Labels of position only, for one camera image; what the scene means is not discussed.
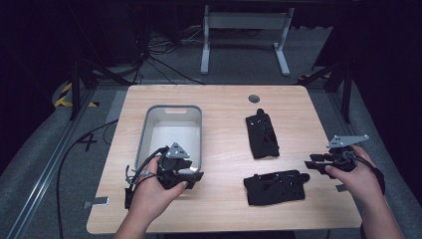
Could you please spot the person's right hand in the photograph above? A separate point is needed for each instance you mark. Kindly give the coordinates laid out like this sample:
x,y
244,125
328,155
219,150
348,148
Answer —
x,y
363,181

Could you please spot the aluminium floor rail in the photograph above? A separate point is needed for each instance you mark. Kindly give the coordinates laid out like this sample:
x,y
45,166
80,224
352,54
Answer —
x,y
371,172
49,169

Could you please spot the white metal table frame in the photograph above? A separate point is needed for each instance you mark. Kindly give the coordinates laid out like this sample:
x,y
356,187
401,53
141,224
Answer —
x,y
245,20

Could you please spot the black metal stand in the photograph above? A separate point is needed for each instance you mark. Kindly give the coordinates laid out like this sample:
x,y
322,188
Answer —
x,y
75,89
346,89

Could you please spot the grey plastic bin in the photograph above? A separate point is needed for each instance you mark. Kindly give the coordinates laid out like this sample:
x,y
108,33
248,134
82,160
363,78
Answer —
x,y
174,132

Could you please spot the grey tape strip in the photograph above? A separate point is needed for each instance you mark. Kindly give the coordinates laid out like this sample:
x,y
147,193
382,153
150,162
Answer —
x,y
97,202
341,188

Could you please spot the black part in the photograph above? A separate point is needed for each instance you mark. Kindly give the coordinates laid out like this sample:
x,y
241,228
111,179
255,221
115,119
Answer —
x,y
262,136
273,187

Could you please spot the yellow black hazard tape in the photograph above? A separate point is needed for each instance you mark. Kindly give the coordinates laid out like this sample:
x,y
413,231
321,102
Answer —
x,y
63,96

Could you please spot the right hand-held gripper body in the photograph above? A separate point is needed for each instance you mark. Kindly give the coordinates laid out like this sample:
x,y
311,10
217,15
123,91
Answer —
x,y
341,157

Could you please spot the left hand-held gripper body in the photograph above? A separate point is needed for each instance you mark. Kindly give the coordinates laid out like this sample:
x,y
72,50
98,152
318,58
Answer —
x,y
175,151

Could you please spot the person's left hand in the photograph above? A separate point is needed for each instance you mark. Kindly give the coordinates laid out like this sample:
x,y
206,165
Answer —
x,y
149,195

